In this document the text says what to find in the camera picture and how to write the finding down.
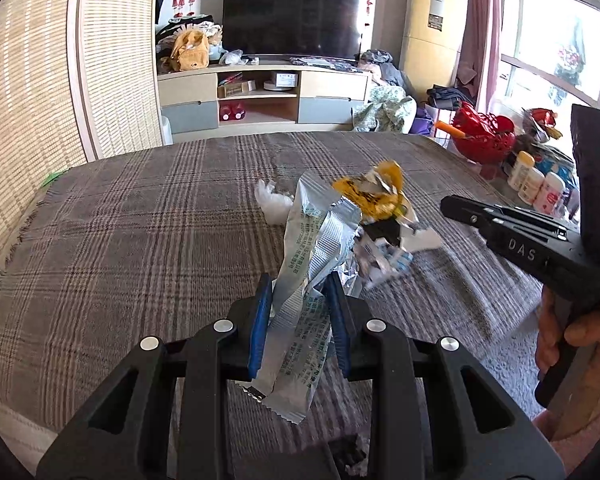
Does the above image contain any pink window curtain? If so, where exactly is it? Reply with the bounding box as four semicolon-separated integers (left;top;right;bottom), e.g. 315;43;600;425
456;0;503;112

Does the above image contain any crumpled white plastic wrapper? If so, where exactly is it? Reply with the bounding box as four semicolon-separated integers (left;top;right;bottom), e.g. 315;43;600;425
254;179;294;226

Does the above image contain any black flat screen television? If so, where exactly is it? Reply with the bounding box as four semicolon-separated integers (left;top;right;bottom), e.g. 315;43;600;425
222;0;362;60

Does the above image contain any white pink powder bottle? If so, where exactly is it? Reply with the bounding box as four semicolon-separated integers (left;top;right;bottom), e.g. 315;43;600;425
533;171;566;216

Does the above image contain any yellow cap lotion bottle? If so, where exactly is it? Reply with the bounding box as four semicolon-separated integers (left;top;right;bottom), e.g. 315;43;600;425
507;151;535;191

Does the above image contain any bamboo folding screen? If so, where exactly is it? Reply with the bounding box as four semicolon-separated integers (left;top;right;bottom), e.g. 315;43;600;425
0;0;162;257

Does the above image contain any brown plaid table cloth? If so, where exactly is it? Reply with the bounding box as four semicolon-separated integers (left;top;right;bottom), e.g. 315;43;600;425
0;132;540;430

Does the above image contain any red plastic toy basket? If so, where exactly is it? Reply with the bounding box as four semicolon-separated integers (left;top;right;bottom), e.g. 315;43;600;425
434;102;516;165

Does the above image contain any white cream bottle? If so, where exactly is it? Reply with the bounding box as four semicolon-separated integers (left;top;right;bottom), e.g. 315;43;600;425
518;167;545;205

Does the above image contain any person right hand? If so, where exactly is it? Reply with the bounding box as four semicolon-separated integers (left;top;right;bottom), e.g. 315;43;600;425
535;286;600;374

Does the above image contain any silver foil snack wrapper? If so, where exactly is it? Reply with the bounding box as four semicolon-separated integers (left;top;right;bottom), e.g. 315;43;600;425
240;172;362;424

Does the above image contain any yellow snack wrapper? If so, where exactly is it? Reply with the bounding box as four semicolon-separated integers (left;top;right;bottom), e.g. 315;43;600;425
332;160;416;223

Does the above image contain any yellow plush backpack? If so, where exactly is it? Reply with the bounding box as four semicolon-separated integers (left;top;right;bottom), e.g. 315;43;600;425
170;28;210;72

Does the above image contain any beige grey TV cabinet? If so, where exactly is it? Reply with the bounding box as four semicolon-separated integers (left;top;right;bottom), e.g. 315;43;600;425
157;62;370;143

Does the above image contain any cream standing air conditioner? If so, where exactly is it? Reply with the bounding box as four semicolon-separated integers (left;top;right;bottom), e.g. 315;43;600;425
400;0;468;101

